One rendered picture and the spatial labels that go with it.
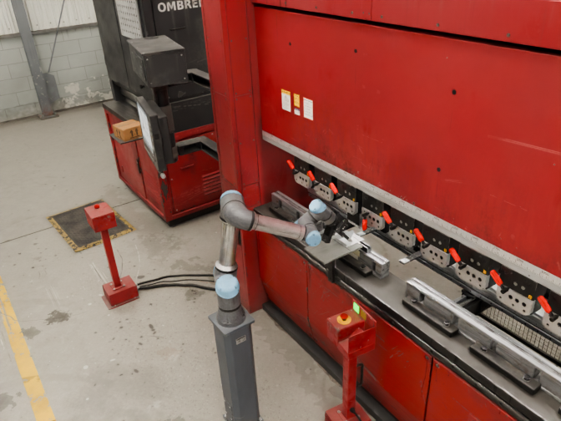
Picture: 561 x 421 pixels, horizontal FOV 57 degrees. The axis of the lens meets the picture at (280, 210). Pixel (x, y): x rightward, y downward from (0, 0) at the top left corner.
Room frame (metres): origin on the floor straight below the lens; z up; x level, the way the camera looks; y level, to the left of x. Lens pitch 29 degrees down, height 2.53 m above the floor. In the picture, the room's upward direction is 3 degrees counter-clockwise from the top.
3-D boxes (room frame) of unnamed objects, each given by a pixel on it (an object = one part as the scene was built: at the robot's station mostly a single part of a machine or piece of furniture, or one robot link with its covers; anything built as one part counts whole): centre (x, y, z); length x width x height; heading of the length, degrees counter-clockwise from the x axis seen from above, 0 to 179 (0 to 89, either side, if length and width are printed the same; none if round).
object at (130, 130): (4.27, 1.29, 1.04); 0.30 x 0.26 x 0.12; 34
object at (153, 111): (3.11, 0.77, 1.42); 0.45 x 0.12 x 0.36; 23
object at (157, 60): (3.19, 0.71, 1.53); 0.51 x 0.25 x 0.85; 23
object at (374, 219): (2.25, -0.49, 1.26); 0.15 x 0.09 x 0.17; 32
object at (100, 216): (3.27, 1.31, 0.41); 0.25 x 0.20 x 0.83; 122
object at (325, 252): (2.32, -0.27, 1.00); 0.26 x 0.18 x 0.01; 122
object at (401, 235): (2.08, -0.60, 1.26); 0.15 x 0.09 x 0.17; 32
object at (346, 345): (1.95, -0.32, 0.75); 0.20 x 0.16 x 0.18; 25
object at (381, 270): (2.35, -0.43, 0.92); 0.39 x 0.06 x 0.10; 32
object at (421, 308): (1.86, -0.68, 0.89); 0.30 x 0.05 x 0.03; 32
